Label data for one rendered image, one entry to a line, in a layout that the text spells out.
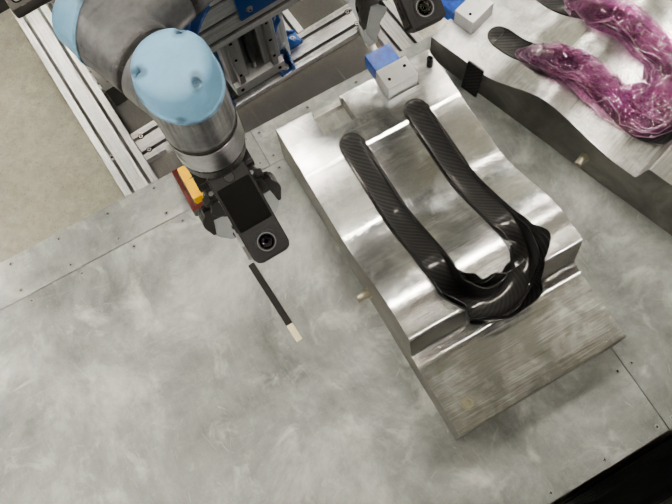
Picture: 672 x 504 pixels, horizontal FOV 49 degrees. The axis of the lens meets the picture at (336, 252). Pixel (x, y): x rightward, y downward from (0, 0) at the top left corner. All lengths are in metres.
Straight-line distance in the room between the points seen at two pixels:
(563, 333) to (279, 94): 1.13
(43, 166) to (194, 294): 1.22
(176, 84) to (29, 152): 1.67
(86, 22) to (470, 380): 0.63
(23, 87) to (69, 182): 0.36
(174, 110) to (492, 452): 0.63
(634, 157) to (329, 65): 1.02
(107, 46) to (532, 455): 0.73
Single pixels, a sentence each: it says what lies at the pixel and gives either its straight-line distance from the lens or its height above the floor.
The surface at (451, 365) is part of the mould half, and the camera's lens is 0.99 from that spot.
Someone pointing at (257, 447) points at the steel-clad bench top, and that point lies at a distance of 1.05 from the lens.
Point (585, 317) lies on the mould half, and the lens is 1.04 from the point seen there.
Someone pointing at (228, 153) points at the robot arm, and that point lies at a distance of 0.75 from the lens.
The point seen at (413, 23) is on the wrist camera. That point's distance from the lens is 0.86.
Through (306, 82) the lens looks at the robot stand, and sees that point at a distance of 1.93.
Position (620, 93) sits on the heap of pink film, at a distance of 1.14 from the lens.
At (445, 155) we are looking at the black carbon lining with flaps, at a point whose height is 0.88.
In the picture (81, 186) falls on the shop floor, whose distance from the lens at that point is 2.19.
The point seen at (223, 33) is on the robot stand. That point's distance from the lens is 1.41.
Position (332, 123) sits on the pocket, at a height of 0.86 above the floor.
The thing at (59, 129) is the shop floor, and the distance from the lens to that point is 2.30.
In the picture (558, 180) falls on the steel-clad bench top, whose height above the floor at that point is 0.80.
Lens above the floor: 1.83
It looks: 71 degrees down
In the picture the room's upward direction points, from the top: 12 degrees counter-clockwise
